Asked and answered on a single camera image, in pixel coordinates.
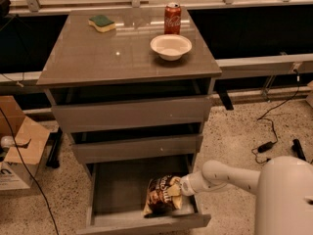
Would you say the grey middle drawer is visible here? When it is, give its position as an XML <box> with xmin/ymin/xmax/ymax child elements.
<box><xmin>72</xmin><ymin>134</ymin><xmax>203</xmax><ymax>164</ymax></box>

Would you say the red cola can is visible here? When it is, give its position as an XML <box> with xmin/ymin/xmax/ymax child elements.
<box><xmin>164</xmin><ymin>2</ymin><xmax>181</xmax><ymax>34</ymax></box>

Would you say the grey top drawer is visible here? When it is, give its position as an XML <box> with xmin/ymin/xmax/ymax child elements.
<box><xmin>52</xmin><ymin>96</ymin><xmax>210</xmax><ymax>133</ymax></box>

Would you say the black stand leg right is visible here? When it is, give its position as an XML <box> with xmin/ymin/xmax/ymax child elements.
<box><xmin>291</xmin><ymin>139</ymin><xmax>306</xmax><ymax>161</ymax></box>

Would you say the grey drawer cabinet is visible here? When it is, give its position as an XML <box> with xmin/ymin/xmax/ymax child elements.
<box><xmin>36</xmin><ymin>6</ymin><xmax>223</xmax><ymax>235</ymax></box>

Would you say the brown chip bag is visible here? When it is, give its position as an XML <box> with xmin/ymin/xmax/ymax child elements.
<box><xmin>143</xmin><ymin>175</ymin><xmax>182</xmax><ymax>217</ymax></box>

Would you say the cardboard box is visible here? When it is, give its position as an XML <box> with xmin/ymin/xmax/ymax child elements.
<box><xmin>0</xmin><ymin>96</ymin><xmax>50</xmax><ymax>191</ymax></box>

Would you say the black stand leg left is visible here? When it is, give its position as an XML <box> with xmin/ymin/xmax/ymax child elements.
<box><xmin>46</xmin><ymin>128</ymin><xmax>63</xmax><ymax>168</ymax></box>

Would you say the black power adapter with cable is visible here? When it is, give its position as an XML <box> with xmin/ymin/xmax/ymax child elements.
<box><xmin>251</xmin><ymin>70</ymin><xmax>300</xmax><ymax>165</ymax></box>

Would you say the green yellow sponge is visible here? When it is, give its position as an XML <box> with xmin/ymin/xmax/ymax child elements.
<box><xmin>88</xmin><ymin>15</ymin><xmax>115</xmax><ymax>32</ymax></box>

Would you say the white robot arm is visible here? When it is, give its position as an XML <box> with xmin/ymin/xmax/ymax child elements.
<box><xmin>168</xmin><ymin>157</ymin><xmax>313</xmax><ymax>235</ymax></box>

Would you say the white bowl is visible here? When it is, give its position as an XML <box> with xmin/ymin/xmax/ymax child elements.
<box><xmin>150</xmin><ymin>34</ymin><xmax>192</xmax><ymax>61</ymax></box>

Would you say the grey drawer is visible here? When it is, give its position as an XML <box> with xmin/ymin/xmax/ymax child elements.
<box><xmin>52</xmin><ymin>96</ymin><xmax>210</xmax><ymax>133</ymax></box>
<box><xmin>77</xmin><ymin>155</ymin><xmax>210</xmax><ymax>235</ymax></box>
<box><xmin>72</xmin><ymin>134</ymin><xmax>203</xmax><ymax>164</ymax></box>

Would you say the black floor cable left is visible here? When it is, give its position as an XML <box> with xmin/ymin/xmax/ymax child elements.
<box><xmin>0</xmin><ymin>107</ymin><xmax>61</xmax><ymax>235</ymax></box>

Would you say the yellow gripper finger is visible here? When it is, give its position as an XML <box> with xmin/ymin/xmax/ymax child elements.
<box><xmin>167</xmin><ymin>184</ymin><xmax>181</xmax><ymax>197</ymax></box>

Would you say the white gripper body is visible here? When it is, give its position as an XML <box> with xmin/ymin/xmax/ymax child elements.
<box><xmin>180</xmin><ymin>172</ymin><xmax>203</xmax><ymax>196</ymax></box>

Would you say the black stand leg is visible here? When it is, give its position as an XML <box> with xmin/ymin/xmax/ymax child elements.
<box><xmin>291</xmin><ymin>139</ymin><xmax>306</xmax><ymax>161</ymax></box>
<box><xmin>46</xmin><ymin>128</ymin><xmax>63</xmax><ymax>168</ymax></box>

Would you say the grey bottom drawer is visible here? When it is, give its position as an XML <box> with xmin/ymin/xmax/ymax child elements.
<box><xmin>77</xmin><ymin>155</ymin><xmax>210</xmax><ymax>235</ymax></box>

